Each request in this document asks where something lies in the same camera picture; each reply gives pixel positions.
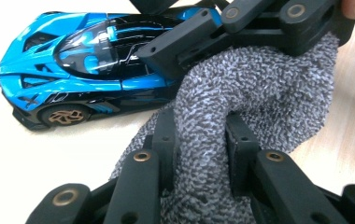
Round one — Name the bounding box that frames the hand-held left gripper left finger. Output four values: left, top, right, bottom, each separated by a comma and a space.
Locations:
147, 106, 178, 194

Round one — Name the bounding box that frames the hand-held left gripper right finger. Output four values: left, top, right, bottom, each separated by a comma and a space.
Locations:
225, 111, 263, 198

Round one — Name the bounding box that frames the grey sock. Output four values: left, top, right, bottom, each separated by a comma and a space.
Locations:
109, 31, 342, 224

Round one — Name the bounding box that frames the blue toy car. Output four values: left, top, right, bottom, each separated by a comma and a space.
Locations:
0, 7, 227, 132

